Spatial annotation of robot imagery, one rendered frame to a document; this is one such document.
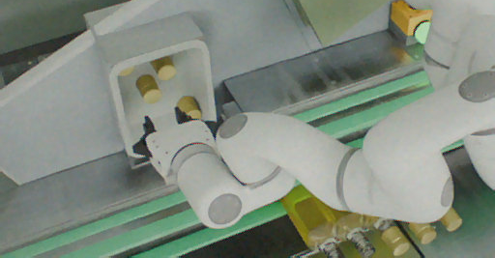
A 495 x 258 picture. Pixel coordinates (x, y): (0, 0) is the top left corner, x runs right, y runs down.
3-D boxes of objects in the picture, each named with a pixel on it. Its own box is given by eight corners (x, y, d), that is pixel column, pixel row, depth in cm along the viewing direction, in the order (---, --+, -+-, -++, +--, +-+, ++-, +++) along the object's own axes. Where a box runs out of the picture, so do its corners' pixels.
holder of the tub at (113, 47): (121, 149, 142) (133, 176, 137) (94, 38, 123) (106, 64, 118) (203, 122, 148) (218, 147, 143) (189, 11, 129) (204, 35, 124)
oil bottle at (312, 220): (266, 181, 148) (314, 259, 134) (265, 162, 144) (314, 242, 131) (291, 171, 150) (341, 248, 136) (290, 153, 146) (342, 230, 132)
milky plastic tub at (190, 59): (116, 131, 138) (130, 162, 132) (94, 39, 122) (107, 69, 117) (201, 103, 144) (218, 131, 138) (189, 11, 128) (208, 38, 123)
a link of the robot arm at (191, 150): (172, 205, 110) (166, 195, 112) (227, 186, 113) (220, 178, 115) (163, 163, 106) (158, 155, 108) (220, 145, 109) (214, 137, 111)
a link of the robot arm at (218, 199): (280, 144, 101) (308, 189, 106) (250, 112, 109) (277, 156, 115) (190, 210, 98) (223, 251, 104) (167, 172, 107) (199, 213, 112)
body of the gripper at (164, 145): (169, 198, 111) (149, 164, 120) (230, 178, 115) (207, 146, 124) (160, 157, 107) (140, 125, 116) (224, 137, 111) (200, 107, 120)
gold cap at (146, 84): (134, 76, 130) (141, 92, 127) (153, 71, 131) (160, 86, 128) (136, 92, 132) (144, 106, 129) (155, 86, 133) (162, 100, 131)
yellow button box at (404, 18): (387, 27, 155) (406, 46, 150) (390, -2, 150) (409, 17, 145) (415, 18, 158) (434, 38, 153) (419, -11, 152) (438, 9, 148)
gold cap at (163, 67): (148, 53, 128) (156, 68, 125) (167, 47, 129) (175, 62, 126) (151, 69, 130) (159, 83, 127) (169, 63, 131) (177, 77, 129)
